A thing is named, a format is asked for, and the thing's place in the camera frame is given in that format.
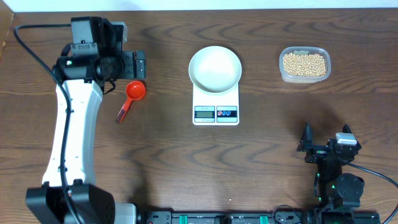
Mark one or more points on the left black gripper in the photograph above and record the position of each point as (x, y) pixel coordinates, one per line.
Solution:
(128, 71)

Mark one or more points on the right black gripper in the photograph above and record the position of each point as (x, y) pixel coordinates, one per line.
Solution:
(306, 143)

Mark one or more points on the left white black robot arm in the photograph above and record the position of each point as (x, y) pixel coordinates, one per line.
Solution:
(68, 193)

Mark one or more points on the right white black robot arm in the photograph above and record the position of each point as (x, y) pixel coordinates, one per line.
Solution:
(338, 193)

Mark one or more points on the white round bowl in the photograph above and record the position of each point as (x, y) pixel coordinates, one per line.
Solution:
(215, 69)

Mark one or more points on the red plastic measuring scoop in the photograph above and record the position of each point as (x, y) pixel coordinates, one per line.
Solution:
(135, 90)

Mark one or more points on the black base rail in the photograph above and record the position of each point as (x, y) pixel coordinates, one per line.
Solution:
(281, 216)

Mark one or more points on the white digital kitchen scale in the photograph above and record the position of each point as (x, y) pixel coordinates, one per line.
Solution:
(215, 109)

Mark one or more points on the clear plastic container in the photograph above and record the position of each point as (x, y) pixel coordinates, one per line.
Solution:
(304, 51)

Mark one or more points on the soybeans in container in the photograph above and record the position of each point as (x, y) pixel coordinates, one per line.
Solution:
(304, 65)

